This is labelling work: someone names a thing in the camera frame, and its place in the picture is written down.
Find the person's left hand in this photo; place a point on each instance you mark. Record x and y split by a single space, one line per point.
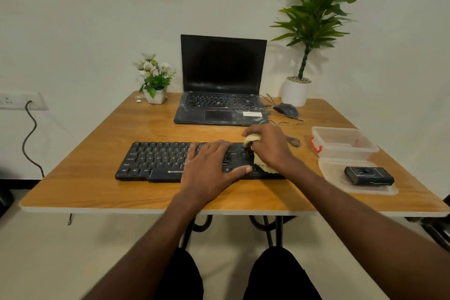
204 176

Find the person's right hand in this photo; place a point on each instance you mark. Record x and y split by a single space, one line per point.
272 147

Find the person's left thumb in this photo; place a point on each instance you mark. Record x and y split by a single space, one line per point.
239 171

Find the person's right fingers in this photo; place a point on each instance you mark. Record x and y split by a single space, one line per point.
253 131

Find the cream cleaning cloth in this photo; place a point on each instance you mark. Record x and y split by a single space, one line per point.
251 140

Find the black computer keyboard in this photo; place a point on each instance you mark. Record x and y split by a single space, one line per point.
154 161

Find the person's left forearm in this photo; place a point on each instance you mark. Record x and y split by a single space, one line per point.
154 247

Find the person's right forearm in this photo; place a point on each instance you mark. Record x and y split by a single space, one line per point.
355 226

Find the black computer mouse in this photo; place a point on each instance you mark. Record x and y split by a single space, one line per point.
286 110

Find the black laptop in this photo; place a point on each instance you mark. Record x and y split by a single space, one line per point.
223 64

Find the clear plastic container red clips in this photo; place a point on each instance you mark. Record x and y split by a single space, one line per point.
342 141

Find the clear plastic container lid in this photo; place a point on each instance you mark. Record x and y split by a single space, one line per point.
335 173

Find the small white flower pot plant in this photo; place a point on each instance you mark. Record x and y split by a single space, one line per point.
155 81

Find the person's right leg black trousers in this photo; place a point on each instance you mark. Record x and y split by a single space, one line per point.
281 275

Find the person's leg black trousers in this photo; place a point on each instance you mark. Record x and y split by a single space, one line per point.
184 278
281 275

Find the person's left leg black trousers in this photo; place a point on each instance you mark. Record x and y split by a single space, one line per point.
184 278

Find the small black rectangular device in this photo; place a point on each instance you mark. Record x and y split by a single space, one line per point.
369 175

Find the tall green plant white pot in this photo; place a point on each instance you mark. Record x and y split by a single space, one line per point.
316 11

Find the dark chair base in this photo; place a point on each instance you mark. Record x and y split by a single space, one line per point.
437 226

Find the dark object at floor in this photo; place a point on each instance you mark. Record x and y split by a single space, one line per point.
5 194

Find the black metal table frame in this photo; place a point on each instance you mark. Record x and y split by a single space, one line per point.
278 231

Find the white wall socket plate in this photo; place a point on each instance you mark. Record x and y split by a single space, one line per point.
14 100

